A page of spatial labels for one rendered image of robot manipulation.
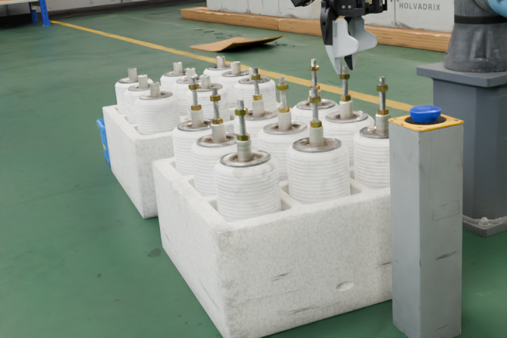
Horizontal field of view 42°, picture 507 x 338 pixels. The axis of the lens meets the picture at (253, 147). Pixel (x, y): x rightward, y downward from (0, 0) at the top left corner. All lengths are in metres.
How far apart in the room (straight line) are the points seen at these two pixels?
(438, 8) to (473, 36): 2.19
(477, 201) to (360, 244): 0.37
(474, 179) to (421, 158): 0.45
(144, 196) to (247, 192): 0.55
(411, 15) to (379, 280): 2.66
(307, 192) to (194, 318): 0.27
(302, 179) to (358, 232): 0.12
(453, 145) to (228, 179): 0.31
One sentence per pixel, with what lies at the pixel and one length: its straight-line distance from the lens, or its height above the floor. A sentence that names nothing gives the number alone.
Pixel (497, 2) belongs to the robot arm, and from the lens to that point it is 1.15.
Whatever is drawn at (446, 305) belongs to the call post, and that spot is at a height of 0.05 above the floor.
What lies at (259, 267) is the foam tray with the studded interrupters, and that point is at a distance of 0.96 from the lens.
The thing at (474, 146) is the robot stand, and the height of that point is 0.17.
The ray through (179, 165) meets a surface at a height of 0.19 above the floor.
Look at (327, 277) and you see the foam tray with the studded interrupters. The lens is 1.02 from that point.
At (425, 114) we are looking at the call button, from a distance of 0.89.
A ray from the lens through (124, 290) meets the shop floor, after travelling 1.20.
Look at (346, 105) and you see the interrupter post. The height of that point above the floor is 0.28.
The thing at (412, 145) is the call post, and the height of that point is 0.29.
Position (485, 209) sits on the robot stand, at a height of 0.04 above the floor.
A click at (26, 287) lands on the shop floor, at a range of 1.29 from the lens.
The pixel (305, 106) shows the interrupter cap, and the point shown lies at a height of 0.25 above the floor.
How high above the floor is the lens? 0.55
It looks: 17 degrees down
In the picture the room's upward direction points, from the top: 5 degrees counter-clockwise
